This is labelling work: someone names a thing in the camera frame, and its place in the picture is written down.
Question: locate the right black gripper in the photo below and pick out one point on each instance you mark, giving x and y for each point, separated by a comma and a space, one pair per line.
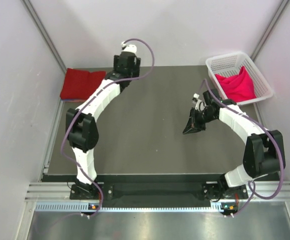
193, 125

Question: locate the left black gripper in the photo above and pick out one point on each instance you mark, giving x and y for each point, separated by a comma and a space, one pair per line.
134, 69

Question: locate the red t-shirt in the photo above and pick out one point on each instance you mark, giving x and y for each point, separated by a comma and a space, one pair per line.
80, 84

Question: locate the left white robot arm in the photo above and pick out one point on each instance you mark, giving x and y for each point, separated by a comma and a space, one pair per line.
81, 122

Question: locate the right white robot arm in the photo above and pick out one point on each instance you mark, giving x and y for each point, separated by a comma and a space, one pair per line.
263, 149

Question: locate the magenta t-shirt in basket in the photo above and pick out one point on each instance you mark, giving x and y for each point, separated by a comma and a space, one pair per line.
239, 87

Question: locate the white plastic basket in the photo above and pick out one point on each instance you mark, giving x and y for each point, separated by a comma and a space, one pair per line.
230, 64

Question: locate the blue folded t-shirt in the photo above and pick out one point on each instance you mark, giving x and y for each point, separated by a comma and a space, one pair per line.
73, 100

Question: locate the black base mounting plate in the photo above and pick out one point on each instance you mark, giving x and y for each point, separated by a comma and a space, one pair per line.
160, 178

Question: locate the grey slotted cable duct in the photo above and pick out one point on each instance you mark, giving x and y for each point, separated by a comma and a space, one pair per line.
86, 207

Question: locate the aluminium frame rail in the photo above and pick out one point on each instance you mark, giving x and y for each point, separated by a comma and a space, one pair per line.
61, 191

